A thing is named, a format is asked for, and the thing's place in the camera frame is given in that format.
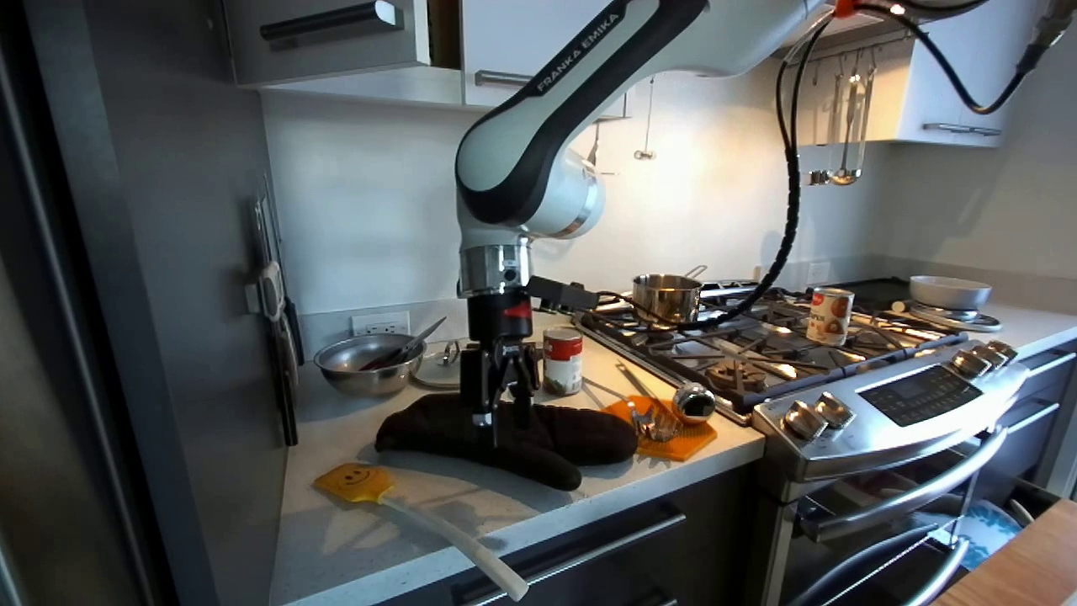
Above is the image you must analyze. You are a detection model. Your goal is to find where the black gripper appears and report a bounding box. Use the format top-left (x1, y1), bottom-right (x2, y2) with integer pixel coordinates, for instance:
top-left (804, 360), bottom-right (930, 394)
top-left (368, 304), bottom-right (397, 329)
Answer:
top-left (457, 289), bottom-right (544, 446)

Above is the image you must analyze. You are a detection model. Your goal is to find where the dark spoon in bowl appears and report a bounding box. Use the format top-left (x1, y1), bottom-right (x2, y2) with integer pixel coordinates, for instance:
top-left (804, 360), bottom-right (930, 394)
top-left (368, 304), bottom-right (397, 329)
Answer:
top-left (357, 312), bottom-right (451, 374)

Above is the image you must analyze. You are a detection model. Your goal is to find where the steel slotted spoon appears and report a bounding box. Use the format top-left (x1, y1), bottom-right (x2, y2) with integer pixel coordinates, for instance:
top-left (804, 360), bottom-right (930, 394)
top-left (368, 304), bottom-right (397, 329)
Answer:
top-left (584, 374), bottom-right (684, 446)

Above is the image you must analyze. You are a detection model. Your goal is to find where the glass pot lid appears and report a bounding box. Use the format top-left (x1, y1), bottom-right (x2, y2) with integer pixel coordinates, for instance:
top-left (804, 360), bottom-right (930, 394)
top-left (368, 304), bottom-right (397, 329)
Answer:
top-left (412, 339), bottom-right (473, 394)

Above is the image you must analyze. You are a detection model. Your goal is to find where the dark brown oven mitt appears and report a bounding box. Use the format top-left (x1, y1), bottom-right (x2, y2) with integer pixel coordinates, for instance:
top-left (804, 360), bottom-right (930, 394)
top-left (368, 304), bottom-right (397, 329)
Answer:
top-left (369, 391), bottom-right (639, 495)

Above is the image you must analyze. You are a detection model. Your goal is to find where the stainless steel mixing bowl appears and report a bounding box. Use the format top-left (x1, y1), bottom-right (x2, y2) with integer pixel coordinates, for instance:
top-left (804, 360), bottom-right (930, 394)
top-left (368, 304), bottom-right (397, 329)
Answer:
top-left (313, 329), bottom-right (432, 402)

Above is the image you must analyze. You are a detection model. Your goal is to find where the small steel saucepan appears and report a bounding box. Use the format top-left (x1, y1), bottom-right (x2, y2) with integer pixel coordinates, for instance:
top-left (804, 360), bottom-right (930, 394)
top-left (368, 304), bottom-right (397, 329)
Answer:
top-left (630, 266), bottom-right (714, 333)

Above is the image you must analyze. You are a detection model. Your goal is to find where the orange honeycomb silicone trivet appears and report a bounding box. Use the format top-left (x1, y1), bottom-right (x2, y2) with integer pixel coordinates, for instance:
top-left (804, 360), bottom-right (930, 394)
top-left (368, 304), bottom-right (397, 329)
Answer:
top-left (604, 391), bottom-right (722, 464)

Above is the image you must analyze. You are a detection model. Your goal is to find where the black and white hanging tool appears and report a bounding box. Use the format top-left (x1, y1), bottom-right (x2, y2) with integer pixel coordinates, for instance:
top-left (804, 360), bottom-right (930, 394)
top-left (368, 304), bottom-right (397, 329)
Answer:
top-left (243, 198), bottom-right (305, 452)

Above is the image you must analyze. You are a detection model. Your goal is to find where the small hanging utensil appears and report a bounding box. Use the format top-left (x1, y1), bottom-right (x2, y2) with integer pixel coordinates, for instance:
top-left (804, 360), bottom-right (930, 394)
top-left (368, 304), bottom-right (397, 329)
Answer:
top-left (584, 119), bottom-right (617, 180)

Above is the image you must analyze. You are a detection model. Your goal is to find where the thin hanging utensil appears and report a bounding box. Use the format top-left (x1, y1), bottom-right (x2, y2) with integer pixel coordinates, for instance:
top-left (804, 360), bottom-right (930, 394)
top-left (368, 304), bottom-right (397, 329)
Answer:
top-left (630, 73), bottom-right (660, 166)

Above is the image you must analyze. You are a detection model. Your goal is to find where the steel stove knob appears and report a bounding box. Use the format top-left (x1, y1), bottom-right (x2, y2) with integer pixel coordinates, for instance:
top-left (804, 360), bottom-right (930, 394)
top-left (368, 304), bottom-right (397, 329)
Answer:
top-left (814, 391), bottom-right (859, 433)
top-left (981, 338), bottom-right (1020, 370)
top-left (948, 346), bottom-right (990, 382)
top-left (786, 402), bottom-right (832, 446)

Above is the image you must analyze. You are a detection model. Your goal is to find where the beige labelled food can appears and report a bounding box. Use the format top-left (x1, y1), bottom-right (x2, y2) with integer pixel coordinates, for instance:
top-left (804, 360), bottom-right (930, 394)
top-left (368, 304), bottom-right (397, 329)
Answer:
top-left (804, 287), bottom-right (859, 350)

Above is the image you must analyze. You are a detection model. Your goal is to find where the stainless steel refrigerator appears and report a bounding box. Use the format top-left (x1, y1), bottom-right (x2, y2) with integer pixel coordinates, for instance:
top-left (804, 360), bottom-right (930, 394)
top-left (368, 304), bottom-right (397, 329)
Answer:
top-left (0, 0), bottom-right (292, 606)

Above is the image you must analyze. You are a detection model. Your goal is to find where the stainless steel gas stove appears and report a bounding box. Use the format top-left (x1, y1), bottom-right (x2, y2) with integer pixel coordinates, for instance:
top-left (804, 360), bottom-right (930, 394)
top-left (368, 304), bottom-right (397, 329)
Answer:
top-left (569, 274), bottom-right (1077, 606)

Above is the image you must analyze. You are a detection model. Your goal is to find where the hanging steel ladle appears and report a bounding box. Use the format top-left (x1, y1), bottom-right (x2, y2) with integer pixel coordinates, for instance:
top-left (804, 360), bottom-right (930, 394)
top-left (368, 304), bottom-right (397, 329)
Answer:
top-left (807, 63), bottom-right (874, 190)

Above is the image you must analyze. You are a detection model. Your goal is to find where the grey shallow pan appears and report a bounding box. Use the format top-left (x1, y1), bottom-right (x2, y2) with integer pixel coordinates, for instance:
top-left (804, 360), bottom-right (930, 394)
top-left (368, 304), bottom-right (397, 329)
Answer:
top-left (905, 274), bottom-right (997, 321)

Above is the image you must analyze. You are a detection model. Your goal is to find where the wooden board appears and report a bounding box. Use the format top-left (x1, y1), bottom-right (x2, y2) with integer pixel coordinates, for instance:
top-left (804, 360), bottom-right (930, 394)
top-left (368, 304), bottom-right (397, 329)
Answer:
top-left (935, 497), bottom-right (1077, 606)

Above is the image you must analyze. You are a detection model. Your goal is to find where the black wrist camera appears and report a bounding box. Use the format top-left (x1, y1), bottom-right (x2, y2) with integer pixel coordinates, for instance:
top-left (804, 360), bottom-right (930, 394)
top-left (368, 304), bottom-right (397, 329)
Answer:
top-left (530, 274), bottom-right (626, 321)

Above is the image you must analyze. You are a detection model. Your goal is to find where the dark drawer with steel handle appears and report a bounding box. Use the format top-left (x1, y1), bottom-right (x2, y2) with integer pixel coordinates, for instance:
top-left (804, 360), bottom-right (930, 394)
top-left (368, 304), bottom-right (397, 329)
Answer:
top-left (381, 460), bottom-right (780, 606)

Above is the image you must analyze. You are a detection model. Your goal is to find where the white cabinet door with handle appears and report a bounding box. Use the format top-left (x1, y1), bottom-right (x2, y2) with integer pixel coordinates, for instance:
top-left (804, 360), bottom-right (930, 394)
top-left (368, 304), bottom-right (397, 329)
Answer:
top-left (457, 0), bottom-right (632, 113)

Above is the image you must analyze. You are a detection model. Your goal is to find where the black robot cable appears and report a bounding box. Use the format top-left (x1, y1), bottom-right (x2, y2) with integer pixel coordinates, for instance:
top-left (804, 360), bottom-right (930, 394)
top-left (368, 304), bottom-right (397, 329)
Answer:
top-left (880, 0), bottom-right (1077, 122)
top-left (670, 6), bottom-right (845, 338)

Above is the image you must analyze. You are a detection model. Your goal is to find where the grey cabinet door with handle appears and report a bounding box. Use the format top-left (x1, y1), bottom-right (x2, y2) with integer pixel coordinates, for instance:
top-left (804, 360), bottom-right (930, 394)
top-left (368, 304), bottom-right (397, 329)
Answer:
top-left (217, 0), bottom-right (438, 87)

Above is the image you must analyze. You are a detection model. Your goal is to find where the white wall cabinet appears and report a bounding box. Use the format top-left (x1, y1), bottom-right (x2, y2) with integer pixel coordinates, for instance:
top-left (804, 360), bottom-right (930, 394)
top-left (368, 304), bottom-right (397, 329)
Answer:
top-left (869, 0), bottom-right (1039, 148)

